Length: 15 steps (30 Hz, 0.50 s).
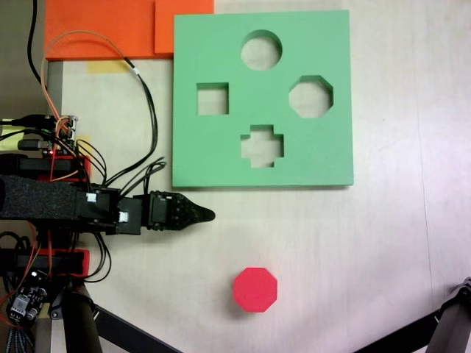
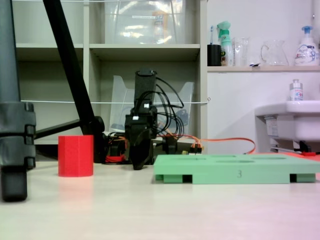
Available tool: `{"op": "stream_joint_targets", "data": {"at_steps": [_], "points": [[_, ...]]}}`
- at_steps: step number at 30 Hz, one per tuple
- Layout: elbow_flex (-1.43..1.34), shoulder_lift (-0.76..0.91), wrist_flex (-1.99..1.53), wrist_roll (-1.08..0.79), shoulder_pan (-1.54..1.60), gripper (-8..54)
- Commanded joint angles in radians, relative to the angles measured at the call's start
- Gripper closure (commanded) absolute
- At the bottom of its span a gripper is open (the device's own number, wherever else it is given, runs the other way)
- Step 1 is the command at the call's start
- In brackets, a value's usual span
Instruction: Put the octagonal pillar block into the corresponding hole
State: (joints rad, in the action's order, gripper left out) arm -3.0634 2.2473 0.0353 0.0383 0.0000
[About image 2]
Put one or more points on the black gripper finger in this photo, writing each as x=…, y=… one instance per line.
x=136, y=155
x=148, y=147

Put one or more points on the red octagonal pillar block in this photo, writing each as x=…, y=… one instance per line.
x=75, y=156

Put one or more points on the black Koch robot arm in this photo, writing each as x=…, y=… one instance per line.
x=145, y=87

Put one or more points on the orange flat block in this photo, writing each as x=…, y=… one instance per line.
x=315, y=158

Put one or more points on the black table clamp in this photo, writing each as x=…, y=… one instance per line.
x=170, y=146

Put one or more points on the beige shelf unit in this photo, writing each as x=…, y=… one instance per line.
x=86, y=75

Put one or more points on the black tripod brace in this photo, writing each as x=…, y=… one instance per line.
x=57, y=128

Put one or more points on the slim black tripod leg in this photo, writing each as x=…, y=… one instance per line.
x=75, y=75

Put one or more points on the green shape sorter board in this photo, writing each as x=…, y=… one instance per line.
x=225, y=172

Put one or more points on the clear plastic storage box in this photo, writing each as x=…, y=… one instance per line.
x=125, y=25

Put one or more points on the black cup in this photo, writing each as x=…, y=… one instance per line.
x=214, y=56

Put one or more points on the green spray bottle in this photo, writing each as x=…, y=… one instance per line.
x=226, y=50

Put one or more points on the blue white toothbrush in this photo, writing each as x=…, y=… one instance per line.
x=211, y=35

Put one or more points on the thick notched tripod leg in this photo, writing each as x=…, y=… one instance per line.
x=12, y=125

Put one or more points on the clear measuring cup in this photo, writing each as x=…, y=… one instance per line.
x=241, y=52

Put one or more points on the small blue white packet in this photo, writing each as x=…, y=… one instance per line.
x=255, y=65

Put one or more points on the white sink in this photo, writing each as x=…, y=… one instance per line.
x=300, y=120

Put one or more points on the glass pitcher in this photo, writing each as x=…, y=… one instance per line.
x=275, y=55

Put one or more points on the clear sanitizer bottle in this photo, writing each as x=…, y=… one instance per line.
x=296, y=92

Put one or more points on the white foam soap bottle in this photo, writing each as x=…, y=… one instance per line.
x=306, y=55

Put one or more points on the red arm base mount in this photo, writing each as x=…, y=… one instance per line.
x=115, y=158

